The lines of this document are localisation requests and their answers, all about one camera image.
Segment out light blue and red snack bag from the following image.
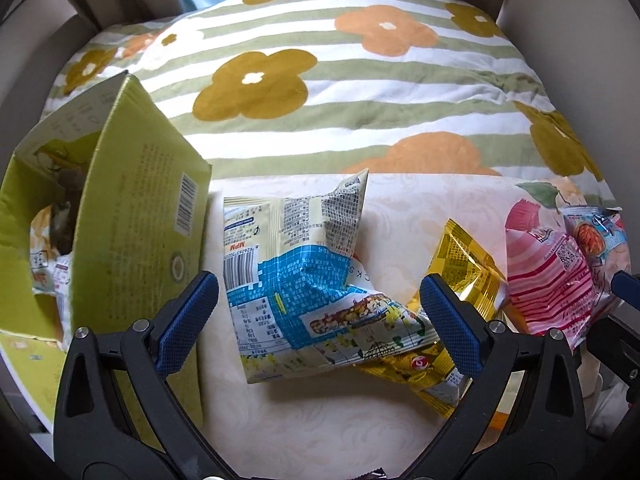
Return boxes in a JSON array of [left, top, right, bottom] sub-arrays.
[[562, 205, 628, 306]]

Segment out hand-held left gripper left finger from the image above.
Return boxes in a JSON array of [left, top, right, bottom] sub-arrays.
[[54, 270, 221, 480]]

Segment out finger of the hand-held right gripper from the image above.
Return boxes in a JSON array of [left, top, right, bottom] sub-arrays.
[[611, 270, 640, 311]]

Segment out yellow snack bag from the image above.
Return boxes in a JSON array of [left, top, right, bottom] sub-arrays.
[[357, 218, 508, 420]]

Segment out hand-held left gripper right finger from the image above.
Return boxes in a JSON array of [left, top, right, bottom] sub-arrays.
[[419, 272, 588, 480]]

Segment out blue and white snack bag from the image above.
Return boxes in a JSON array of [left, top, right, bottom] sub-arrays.
[[221, 167, 441, 385]]

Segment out floral striped blanket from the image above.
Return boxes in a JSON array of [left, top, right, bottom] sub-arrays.
[[40, 0, 606, 186]]

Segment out cream patterned bed sheet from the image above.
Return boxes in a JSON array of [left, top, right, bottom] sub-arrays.
[[197, 172, 601, 480]]

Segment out pink striped snack bag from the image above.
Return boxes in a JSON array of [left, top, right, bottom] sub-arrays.
[[502, 198, 618, 351]]

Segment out white snack packet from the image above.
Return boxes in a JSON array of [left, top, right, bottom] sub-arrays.
[[30, 205, 76, 351]]

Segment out green cardboard box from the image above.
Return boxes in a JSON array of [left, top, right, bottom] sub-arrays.
[[0, 72, 213, 436]]

